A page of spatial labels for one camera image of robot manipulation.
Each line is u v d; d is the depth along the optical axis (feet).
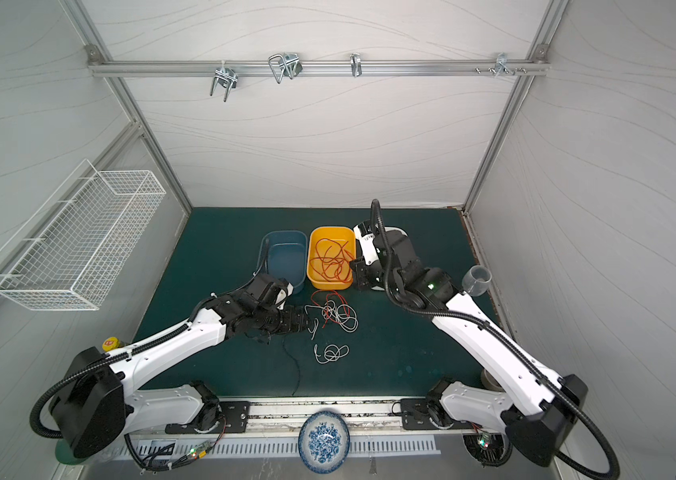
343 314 2.97
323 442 2.30
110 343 2.21
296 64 2.46
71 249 2.25
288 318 2.35
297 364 2.69
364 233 1.99
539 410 1.25
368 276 2.01
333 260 3.42
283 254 3.12
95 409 1.29
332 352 2.76
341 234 3.46
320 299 3.07
